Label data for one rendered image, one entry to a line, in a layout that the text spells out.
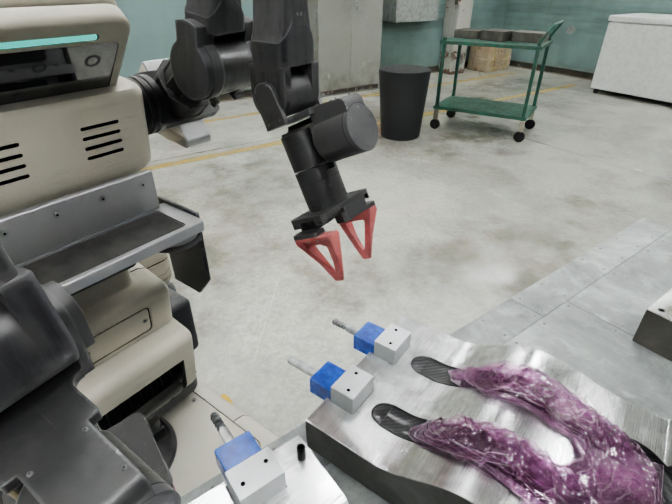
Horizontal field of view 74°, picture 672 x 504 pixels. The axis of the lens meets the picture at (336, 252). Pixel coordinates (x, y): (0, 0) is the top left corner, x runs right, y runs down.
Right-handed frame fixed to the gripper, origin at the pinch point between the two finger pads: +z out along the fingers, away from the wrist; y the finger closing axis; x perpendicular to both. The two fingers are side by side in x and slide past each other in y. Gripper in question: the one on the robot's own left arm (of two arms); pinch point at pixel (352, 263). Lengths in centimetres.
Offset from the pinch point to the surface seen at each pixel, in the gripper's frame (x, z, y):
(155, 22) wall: 409, -189, 273
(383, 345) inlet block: -0.9, 13.0, -1.0
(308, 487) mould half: -6.0, 14.4, -24.3
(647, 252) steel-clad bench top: -23, 33, 69
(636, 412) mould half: -28.8, 27.7, 8.7
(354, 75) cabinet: 326, -71, 472
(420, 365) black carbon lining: -4.1, 18.0, 1.5
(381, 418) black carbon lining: -4.4, 18.0, -9.9
